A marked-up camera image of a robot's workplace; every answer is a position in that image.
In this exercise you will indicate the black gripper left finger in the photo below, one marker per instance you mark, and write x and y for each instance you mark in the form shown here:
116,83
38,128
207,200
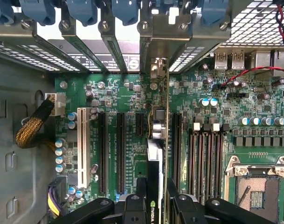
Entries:
132,210

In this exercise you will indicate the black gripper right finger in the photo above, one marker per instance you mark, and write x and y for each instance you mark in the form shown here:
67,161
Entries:
186,210

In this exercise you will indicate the black RAM slot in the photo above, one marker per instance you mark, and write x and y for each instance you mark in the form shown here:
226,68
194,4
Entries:
211,163
192,163
219,163
201,163

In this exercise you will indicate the long black expansion slot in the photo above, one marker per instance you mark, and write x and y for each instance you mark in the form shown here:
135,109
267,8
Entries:
103,151
178,149
121,151

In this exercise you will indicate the thin metal locking lever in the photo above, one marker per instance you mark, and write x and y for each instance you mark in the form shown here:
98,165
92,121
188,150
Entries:
244,196

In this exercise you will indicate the CPU socket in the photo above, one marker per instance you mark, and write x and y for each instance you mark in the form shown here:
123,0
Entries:
260,193

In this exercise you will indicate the white expansion slot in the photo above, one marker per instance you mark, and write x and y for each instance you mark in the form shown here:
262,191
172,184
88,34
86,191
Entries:
83,149

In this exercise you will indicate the short black expansion slot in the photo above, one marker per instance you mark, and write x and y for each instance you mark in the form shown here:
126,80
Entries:
138,124

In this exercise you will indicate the green Dell motherboard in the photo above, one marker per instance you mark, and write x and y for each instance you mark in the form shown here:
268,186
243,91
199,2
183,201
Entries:
123,98

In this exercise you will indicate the open metal PC case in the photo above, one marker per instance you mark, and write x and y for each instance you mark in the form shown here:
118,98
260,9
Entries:
15,163

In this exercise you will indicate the white power connector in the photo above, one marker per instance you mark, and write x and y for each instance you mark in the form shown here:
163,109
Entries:
59,105

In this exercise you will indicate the silver USB port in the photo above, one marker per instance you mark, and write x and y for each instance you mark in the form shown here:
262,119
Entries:
238,61
221,61

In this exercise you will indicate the metal expansion slot cover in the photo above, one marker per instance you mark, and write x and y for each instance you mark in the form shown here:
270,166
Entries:
209,37
113,49
85,52
15,35

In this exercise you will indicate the black plate with white print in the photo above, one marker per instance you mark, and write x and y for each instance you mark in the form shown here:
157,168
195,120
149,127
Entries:
132,47

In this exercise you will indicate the silver port block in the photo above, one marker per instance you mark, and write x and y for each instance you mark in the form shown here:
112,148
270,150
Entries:
264,61
282,64

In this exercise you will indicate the blue plastic card clip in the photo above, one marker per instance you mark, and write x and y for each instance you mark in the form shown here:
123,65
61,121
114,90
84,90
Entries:
36,11
2,11
214,11
82,11
124,11

